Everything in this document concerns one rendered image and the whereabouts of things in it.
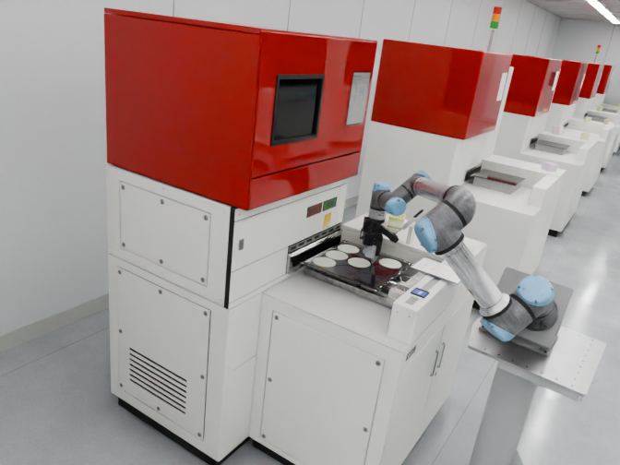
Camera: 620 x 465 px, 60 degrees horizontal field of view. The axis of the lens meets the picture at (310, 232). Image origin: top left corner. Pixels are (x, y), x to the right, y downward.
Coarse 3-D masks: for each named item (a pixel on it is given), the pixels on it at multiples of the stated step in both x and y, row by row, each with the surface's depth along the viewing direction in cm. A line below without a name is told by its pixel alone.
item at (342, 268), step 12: (324, 252) 242; (360, 252) 247; (312, 264) 228; (336, 264) 231; (348, 264) 233; (372, 264) 236; (408, 264) 240; (348, 276) 221; (360, 276) 223; (372, 276) 224; (384, 276) 225
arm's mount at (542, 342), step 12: (504, 276) 213; (516, 276) 211; (504, 288) 210; (516, 288) 209; (564, 288) 202; (564, 300) 200; (564, 312) 198; (516, 336) 200; (528, 336) 198; (540, 336) 197; (552, 336) 195; (528, 348) 199; (540, 348) 196; (552, 348) 201
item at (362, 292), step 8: (304, 272) 236; (312, 272) 234; (320, 272) 233; (328, 280) 230; (336, 280) 228; (344, 280) 228; (344, 288) 227; (352, 288) 224; (360, 288) 223; (368, 296) 221; (376, 296) 219; (384, 296) 219; (384, 304) 218
